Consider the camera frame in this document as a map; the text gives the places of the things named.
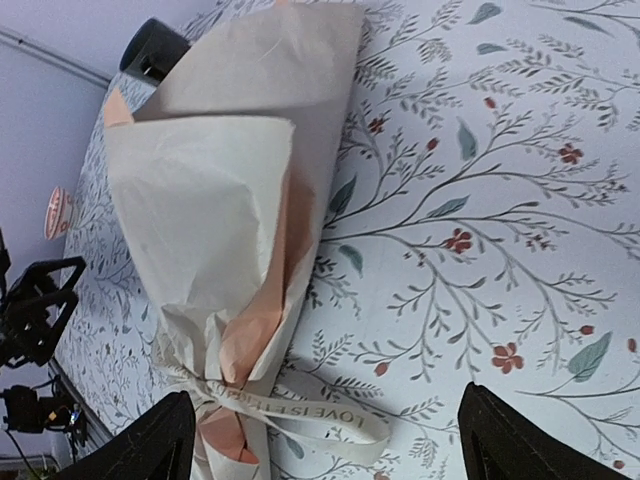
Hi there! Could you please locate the cream ribbon bow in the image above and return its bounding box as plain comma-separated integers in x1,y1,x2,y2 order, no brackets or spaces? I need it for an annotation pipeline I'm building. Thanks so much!
151,338,391,465

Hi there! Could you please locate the front aluminium rail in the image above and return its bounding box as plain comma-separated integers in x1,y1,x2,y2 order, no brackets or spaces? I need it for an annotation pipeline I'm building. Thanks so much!
48,359,114,454

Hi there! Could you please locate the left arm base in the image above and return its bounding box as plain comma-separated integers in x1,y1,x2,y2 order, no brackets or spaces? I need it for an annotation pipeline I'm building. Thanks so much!
1,378,87,446

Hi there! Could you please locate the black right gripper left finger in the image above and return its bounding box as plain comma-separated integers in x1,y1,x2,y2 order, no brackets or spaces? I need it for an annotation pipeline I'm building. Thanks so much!
55,391,195,480

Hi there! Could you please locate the floral tablecloth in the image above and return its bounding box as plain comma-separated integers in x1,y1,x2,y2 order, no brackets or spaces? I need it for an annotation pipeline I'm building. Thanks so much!
52,0,640,480

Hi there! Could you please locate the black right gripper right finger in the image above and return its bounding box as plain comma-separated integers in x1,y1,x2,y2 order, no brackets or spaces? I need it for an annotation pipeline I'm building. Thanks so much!
458,383,624,480

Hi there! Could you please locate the peach wrapping paper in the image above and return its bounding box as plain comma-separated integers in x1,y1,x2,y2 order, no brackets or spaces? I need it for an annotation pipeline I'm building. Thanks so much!
104,3,364,479

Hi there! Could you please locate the red white patterned bowl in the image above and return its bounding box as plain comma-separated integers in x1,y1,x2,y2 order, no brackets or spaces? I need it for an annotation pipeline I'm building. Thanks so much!
44,187,74,241

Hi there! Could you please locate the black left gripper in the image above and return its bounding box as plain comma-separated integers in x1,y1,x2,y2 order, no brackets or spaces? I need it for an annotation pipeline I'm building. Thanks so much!
1,237,86,369

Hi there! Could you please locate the dark grey mug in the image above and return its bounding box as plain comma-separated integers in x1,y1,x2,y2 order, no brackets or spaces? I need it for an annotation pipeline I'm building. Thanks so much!
119,18,191,86

